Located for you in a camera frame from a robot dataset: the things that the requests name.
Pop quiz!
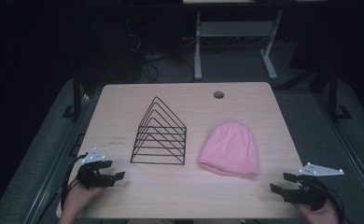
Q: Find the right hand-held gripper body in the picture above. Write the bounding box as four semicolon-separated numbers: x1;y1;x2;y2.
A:
289;161;345;212

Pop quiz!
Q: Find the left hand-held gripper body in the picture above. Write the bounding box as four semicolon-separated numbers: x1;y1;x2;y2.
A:
76;147;117;190

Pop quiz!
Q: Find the person's left hand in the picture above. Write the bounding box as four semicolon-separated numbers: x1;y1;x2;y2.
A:
58;178;105;224

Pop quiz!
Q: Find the person's right hand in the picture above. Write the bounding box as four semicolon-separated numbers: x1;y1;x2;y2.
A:
294;199;341;224

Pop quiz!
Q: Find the pink knit beanie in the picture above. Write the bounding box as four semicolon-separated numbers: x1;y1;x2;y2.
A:
197;120;259;179

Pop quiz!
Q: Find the black metal stand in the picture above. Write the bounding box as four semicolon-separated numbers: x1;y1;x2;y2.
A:
327;66;354;122
62;66;91;121

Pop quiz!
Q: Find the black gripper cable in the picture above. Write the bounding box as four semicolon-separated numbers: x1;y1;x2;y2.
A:
60;152;89;213
316;181;346;224

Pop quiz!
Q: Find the grey metal frame rail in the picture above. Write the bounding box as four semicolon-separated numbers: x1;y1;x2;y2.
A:
22;92;92;224

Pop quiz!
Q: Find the black wire file rack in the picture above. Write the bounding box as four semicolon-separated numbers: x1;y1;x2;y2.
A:
130;95;188;166

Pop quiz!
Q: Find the tangle of floor cables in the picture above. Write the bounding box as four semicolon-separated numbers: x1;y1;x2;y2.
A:
125;31;197;84

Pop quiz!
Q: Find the white metal desk frame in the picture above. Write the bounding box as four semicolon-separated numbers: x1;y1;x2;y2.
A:
193;8;285;81

